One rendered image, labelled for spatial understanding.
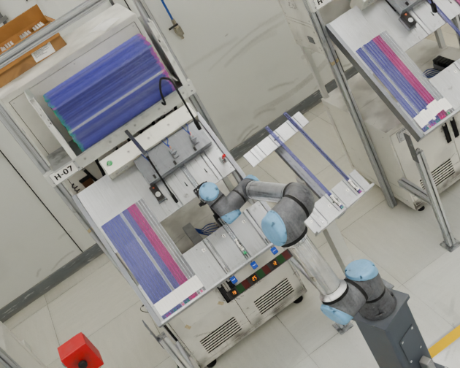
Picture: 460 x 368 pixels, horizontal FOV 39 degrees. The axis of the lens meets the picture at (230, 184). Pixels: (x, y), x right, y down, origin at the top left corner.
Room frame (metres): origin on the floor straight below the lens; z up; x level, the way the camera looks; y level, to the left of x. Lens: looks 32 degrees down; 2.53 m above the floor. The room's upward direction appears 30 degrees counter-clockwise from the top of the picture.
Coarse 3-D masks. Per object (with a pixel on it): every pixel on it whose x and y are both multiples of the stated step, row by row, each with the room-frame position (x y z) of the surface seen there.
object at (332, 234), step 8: (304, 184) 2.41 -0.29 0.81; (312, 192) 2.41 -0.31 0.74; (336, 224) 2.42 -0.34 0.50; (328, 232) 2.41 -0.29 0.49; (336, 232) 2.42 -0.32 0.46; (328, 240) 2.45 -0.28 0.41; (336, 240) 2.41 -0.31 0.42; (344, 240) 2.42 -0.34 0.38; (336, 248) 2.41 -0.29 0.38; (344, 248) 2.42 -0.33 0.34; (336, 256) 2.45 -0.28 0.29; (344, 256) 2.41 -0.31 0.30; (352, 256) 2.42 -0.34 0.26; (344, 264) 2.41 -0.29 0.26; (344, 272) 2.45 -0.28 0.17; (384, 280) 2.42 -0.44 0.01
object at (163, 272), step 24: (120, 216) 2.54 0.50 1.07; (144, 216) 2.51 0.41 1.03; (120, 240) 2.47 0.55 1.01; (144, 240) 2.43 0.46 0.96; (168, 240) 2.40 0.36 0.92; (144, 264) 2.36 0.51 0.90; (168, 264) 2.33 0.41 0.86; (144, 288) 2.29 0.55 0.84; (168, 288) 2.26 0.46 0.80; (192, 288) 2.23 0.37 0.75; (168, 312) 2.19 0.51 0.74
